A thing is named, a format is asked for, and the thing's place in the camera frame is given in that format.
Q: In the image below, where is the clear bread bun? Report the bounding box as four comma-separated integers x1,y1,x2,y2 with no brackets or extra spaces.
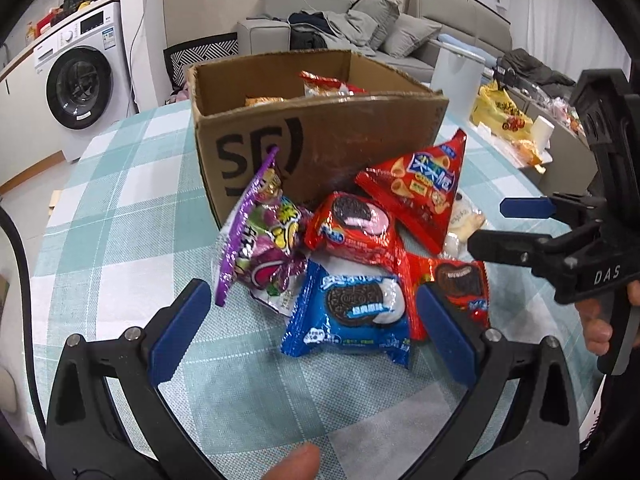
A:
442,192,486,258

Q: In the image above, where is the red chocolate cookie pack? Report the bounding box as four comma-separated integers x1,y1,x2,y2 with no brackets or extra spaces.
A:
407,252,490,328

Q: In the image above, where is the red triangular biscuit bag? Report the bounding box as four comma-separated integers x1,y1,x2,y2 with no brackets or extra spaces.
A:
355,129,466,255

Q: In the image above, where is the red oreo pack pink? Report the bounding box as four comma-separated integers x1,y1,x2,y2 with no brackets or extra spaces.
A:
305,192,411,336

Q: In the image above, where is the blue oreo pack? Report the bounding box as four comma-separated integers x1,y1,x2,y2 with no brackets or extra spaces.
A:
280,261,411,367

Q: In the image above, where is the white fried sticks snack bag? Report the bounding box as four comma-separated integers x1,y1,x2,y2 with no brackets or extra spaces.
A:
298,70,366,96

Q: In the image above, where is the purple candy bag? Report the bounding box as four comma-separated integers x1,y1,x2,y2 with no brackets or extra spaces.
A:
212,146,311,316

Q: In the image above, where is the person's right hand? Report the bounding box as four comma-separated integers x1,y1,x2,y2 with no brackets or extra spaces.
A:
575,281,640,356

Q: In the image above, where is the person's left hand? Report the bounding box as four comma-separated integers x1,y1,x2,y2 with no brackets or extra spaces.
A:
262,443,321,480

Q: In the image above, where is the white paper cup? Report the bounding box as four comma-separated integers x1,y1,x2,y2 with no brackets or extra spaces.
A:
530,115,554,152

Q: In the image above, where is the yellow plastic bag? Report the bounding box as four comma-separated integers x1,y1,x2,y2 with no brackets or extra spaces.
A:
470,81,533,141

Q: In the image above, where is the grey sofa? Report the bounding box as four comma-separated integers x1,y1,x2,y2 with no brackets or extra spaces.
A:
236,0,512,82

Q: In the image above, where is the brown SF cardboard box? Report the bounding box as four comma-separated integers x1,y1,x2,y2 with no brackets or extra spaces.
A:
186,50,448,224

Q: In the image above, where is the teal plaid tablecloth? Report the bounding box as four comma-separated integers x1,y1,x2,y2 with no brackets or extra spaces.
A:
29,98,601,480

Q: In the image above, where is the grey sofa cushion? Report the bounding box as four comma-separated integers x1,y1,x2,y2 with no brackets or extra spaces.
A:
350,0,400,51

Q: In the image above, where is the pile of clothes on sofa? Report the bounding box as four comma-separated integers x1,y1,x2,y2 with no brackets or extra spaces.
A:
288,10,378,58

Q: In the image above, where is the white washing machine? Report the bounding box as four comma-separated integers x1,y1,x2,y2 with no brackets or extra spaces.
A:
34,0,138,162

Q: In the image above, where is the black patterned chair back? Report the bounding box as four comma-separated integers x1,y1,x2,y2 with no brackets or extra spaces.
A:
163,32,239,91

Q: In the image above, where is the black cable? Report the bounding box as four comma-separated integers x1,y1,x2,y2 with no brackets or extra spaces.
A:
0,204,49,441

